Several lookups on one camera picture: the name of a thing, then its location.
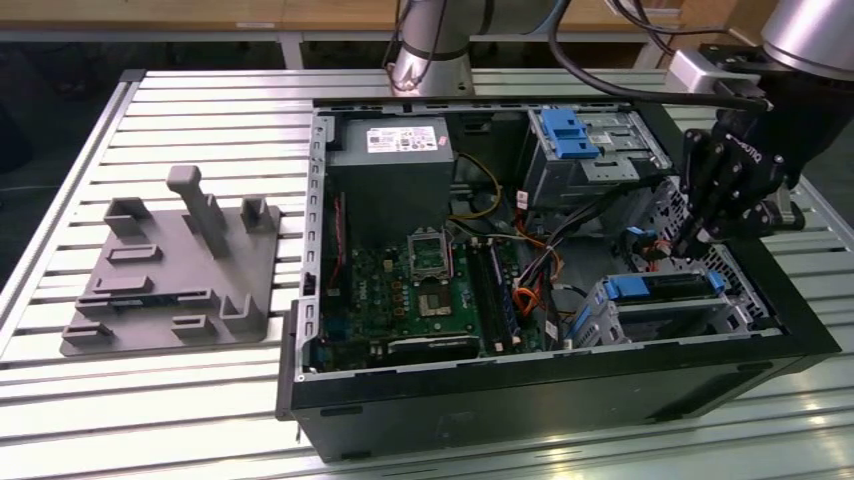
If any orange red wire bundle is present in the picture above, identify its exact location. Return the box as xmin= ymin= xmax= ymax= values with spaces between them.
xmin=510 ymin=234 xmax=568 ymax=321

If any green RAM stick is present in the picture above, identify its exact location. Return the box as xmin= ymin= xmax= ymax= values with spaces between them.
xmin=105 ymin=295 xmax=185 ymax=309

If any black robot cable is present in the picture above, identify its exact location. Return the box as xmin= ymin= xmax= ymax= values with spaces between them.
xmin=550 ymin=0 xmax=775 ymax=114

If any hard disk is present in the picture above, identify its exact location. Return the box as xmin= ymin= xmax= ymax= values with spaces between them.
xmin=603 ymin=272 xmax=729 ymax=304

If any grey parts rack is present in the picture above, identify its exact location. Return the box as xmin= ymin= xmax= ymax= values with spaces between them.
xmin=59 ymin=164 xmax=286 ymax=359

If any blue plastic drive latch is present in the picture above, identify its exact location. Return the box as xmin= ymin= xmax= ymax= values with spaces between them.
xmin=540 ymin=107 xmax=600 ymax=161

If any grey power supply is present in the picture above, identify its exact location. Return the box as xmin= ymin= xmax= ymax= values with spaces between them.
xmin=324 ymin=113 xmax=459 ymax=251

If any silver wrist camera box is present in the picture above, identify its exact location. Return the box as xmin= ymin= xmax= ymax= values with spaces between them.
xmin=666 ymin=47 xmax=730 ymax=95

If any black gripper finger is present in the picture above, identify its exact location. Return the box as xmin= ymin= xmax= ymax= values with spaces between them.
xmin=671 ymin=128 xmax=714 ymax=257
xmin=687 ymin=142 xmax=746 ymax=259

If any black open PC case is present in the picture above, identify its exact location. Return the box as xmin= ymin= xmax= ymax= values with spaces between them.
xmin=275 ymin=97 xmax=843 ymax=464

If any black graphics card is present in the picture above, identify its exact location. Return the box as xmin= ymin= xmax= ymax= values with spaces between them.
xmin=370 ymin=332 xmax=483 ymax=369

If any metal socket cover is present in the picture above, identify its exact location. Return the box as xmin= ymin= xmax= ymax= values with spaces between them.
xmin=406 ymin=227 xmax=456 ymax=281

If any wooden desk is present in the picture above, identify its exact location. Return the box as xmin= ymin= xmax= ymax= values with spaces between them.
xmin=0 ymin=0 xmax=854 ymax=71

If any CPU socket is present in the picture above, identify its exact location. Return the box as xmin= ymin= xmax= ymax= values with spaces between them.
xmin=414 ymin=282 xmax=472 ymax=321

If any green motherboard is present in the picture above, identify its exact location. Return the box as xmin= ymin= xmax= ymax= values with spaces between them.
xmin=316 ymin=234 xmax=555 ymax=371

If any grey metal disk bay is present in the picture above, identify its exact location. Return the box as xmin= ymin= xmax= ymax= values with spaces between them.
xmin=570 ymin=269 xmax=782 ymax=349

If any black RAM slot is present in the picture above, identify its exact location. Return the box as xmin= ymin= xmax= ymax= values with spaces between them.
xmin=464 ymin=238 xmax=495 ymax=352
xmin=490 ymin=240 xmax=523 ymax=350

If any yellow black wire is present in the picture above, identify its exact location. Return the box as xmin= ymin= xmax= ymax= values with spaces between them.
xmin=447 ymin=152 xmax=503 ymax=222

